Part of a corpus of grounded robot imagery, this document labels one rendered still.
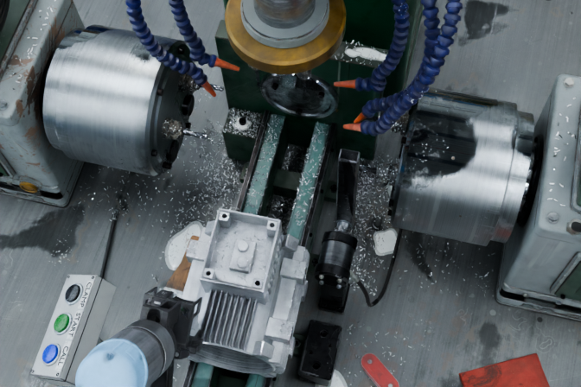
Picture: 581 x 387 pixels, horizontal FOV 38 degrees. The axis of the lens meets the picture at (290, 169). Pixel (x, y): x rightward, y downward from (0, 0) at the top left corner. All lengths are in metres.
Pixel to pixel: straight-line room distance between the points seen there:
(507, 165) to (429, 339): 0.41
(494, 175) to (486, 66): 0.56
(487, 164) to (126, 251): 0.74
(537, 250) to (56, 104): 0.83
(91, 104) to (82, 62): 0.07
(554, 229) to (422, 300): 0.39
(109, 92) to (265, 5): 0.37
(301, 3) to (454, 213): 0.44
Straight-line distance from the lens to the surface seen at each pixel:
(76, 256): 1.72
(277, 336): 1.32
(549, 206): 1.35
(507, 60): 1.90
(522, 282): 1.56
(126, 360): 0.98
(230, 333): 1.30
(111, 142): 1.47
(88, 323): 1.38
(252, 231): 1.34
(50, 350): 1.38
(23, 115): 1.51
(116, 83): 1.45
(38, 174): 1.67
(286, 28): 1.23
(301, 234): 1.54
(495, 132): 1.38
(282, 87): 1.55
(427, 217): 1.40
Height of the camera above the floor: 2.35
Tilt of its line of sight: 63 degrees down
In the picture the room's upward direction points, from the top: 4 degrees counter-clockwise
